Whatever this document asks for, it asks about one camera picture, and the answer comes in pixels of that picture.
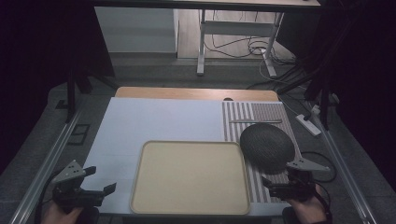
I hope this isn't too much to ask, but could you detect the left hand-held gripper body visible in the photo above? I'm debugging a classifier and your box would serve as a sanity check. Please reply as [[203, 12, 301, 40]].
[[50, 160, 106, 210]]

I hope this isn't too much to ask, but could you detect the thin grey stick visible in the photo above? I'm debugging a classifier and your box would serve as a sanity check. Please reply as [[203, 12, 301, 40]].
[[229, 119, 283, 124]]

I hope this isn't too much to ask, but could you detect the aluminium rail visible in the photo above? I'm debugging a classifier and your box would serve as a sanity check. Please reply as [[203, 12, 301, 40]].
[[8, 108, 84, 224], [311, 105, 379, 224]]

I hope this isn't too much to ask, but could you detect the beige rectangular tray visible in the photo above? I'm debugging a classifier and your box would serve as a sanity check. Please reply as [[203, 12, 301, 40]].
[[129, 140, 252, 217]]

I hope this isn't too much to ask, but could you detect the black floor socket plate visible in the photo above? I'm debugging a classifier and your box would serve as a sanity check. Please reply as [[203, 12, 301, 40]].
[[67, 123, 92, 147]]

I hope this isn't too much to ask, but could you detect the black stand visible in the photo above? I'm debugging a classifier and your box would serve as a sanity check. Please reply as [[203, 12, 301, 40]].
[[64, 59, 120, 124], [276, 46, 335, 131]]

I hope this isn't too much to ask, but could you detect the grey striped placemat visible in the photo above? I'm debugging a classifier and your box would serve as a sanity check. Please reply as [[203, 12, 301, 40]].
[[221, 100, 303, 204]]

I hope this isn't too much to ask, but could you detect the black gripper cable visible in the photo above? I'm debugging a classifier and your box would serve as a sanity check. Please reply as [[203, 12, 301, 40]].
[[300, 150, 338, 184]]

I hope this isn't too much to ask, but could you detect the white desk frame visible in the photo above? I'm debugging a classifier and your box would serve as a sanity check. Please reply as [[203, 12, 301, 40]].
[[196, 8, 285, 78]]

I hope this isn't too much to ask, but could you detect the white cabinet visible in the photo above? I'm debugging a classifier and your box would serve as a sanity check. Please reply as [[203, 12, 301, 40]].
[[94, 6, 180, 54]]

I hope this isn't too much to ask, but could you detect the tangle of floor cables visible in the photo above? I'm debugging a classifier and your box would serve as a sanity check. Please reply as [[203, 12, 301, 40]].
[[203, 32, 297, 67]]

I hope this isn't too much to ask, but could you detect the wooden table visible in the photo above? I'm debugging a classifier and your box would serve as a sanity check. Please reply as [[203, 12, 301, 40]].
[[114, 86, 280, 103]]

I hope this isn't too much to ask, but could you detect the white power strip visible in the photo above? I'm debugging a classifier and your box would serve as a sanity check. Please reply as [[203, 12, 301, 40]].
[[295, 113, 322, 137]]

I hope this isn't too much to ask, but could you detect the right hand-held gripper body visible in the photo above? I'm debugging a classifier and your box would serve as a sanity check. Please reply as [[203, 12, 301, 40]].
[[269, 158, 332, 202]]

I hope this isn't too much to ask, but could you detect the person's right hand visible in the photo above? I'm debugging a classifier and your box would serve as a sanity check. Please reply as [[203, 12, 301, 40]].
[[285, 184, 329, 224]]

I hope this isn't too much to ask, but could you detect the person's left hand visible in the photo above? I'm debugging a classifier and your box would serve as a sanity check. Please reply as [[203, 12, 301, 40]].
[[41, 201, 84, 224]]

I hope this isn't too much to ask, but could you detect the white table mat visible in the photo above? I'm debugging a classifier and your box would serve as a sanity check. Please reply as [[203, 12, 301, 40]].
[[80, 96, 291, 217]]

